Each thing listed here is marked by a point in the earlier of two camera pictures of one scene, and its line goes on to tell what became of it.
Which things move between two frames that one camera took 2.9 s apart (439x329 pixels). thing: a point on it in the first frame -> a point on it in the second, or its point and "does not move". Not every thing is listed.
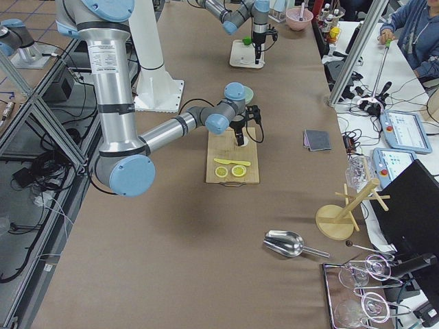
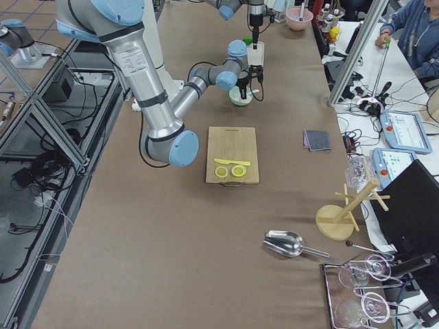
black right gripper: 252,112 -> 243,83
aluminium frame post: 358,51 does not move
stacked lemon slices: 221,171 does not move
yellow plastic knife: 228,162 does not move
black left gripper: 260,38 -> 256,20
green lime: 247,41 does not move
